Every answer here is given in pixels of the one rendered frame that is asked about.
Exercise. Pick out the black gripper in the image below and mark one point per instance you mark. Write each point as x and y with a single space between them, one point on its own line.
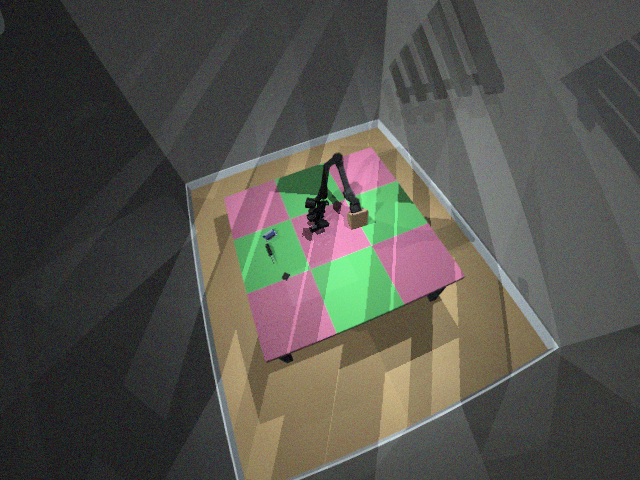
321 222

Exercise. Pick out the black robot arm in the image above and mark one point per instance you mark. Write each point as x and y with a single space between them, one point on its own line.
348 193

